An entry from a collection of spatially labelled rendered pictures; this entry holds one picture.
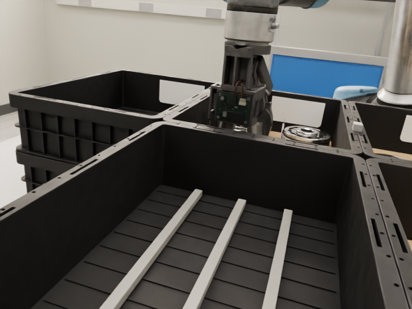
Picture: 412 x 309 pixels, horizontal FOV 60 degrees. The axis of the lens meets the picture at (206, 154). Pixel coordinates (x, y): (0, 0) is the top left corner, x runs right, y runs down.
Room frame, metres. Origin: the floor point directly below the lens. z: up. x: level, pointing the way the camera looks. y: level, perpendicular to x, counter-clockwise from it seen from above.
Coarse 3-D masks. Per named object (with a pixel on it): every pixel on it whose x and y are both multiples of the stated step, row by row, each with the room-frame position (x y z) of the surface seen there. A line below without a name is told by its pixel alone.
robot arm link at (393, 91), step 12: (396, 0) 0.89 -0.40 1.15; (408, 0) 0.85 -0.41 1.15; (396, 12) 0.88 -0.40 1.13; (408, 12) 0.85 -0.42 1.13; (396, 24) 0.88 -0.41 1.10; (408, 24) 0.86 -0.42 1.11; (396, 36) 0.88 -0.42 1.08; (408, 36) 0.86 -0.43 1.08; (396, 48) 0.88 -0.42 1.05; (408, 48) 0.86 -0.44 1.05; (396, 60) 0.88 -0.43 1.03; (408, 60) 0.86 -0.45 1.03; (396, 72) 0.88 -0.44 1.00; (408, 72) 0.87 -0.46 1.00; (396, 84) 0.88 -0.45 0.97; (408, 84) 0.87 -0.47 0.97; (384, 96) 0.90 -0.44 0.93; (396, 96) 0.88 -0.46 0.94; (408, 96) 0.87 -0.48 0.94; (408, 108) 0.86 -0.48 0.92
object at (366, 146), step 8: (352, 104) 0.78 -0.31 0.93; (360, 104) 0.81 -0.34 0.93; (368, 104) 0.80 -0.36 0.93; (376, 104) 0.81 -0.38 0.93; (352, 112) 0.70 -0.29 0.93; (408, 112) 0.78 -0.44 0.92; (360, 120) 0.64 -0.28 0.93; (360, 136) 0.54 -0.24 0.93; (360, 144) 0.50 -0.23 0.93; (368, 144) 0.50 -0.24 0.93; (368, 152) 0.46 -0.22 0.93; (392, 160) 0.44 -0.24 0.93; (400, 160) 0.44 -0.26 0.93; (408, 160) 0.44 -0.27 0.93
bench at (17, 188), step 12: (0, 144) 0.92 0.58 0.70; (12, 144) 0.93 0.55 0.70; (0, 156) 0.84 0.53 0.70; (12, 156) 0.85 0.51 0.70; (0, 168) 0.77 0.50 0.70; (12, 168) 0.78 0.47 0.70; (0, 180) 0.71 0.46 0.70; (12, 180) 0.72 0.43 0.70; (0, 192) 0.66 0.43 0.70; (12, 192) 0.66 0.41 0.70; (24, 192) 0.67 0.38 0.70; (0, 204) 0.61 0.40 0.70
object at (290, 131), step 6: (294, 126) 0.80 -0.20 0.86; (300, 126) 0.81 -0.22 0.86; (288, 132) 0.75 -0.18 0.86; (294, 132) 0.75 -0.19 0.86; (318, 132) 0.77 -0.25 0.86; (324, 132) 0.78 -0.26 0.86; (294, 138) 0.73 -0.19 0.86; (300, 138) 0.72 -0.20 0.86; (306, 138) 0.72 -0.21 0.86; (312, 138) 0.73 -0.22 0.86; (318, 138) 0.73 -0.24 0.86; (324, 138) 0.73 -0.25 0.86
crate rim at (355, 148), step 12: (204, 96) 0.73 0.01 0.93; (300, 96) 0.85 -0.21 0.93; (312, 96) 0.84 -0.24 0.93; (180, 108) 0.61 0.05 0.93; (192, 108) 0.63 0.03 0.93; (348, 108) 0.74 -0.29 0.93; (168, 120) 0.53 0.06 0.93; (348, 120) 0.69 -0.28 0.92; (240, 132) 0.50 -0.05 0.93; (348, 132) 0.55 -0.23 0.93; (300, 144) 0.47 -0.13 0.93; (312, 144) 0.48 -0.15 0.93; (360, 156) 0.46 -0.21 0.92
